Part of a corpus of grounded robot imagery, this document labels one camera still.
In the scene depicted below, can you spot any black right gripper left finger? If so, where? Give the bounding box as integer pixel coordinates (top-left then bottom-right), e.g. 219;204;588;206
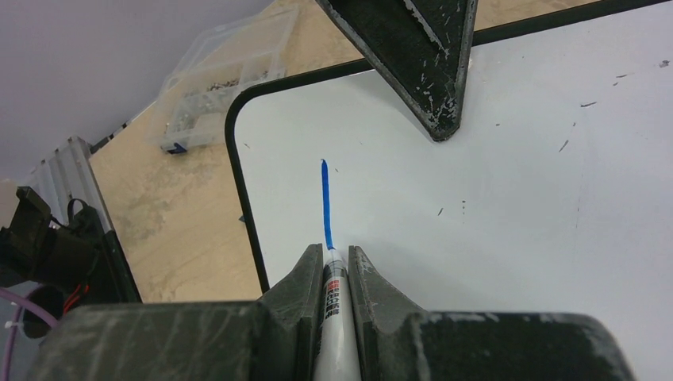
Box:
28;244;323;380

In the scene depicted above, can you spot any aluminium frame rail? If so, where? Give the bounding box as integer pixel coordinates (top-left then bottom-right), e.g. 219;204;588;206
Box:
22;136;113;232

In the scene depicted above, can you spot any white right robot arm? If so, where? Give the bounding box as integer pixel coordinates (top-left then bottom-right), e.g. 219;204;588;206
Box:
1;184;635;380

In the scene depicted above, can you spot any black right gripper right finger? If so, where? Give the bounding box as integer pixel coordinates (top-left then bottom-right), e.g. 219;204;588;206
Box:
348;246;634;380

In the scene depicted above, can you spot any black framed whiteboard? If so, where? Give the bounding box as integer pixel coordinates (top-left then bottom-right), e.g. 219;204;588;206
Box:
225;1;672;380

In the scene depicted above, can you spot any white blue whiteboard marker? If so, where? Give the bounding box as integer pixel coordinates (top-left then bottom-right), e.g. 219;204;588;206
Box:
313;247;363;381

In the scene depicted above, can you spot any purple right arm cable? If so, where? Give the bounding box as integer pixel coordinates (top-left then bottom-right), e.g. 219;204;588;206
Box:
0;286;59;381

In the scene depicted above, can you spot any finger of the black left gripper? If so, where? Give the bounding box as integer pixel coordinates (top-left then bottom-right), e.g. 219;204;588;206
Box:
318;0;478;142

